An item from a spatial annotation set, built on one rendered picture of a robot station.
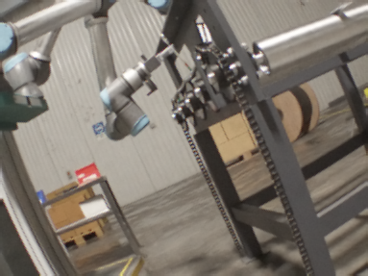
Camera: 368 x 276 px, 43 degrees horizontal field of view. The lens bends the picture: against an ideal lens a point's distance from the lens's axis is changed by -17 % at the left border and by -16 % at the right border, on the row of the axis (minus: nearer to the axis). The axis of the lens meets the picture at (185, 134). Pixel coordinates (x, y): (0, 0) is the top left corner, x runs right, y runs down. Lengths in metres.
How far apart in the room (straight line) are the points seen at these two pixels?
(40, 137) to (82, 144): 1.11
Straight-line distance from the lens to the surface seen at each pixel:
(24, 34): 1.98
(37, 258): 2.16
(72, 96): 12.29
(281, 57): 1.57
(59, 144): 12.23
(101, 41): 2.25
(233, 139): 9.52
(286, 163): 1.54
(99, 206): 4.41
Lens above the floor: 0.73
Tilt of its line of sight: 1 degrees up
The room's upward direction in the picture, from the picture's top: 25 degrees counter-clockwise
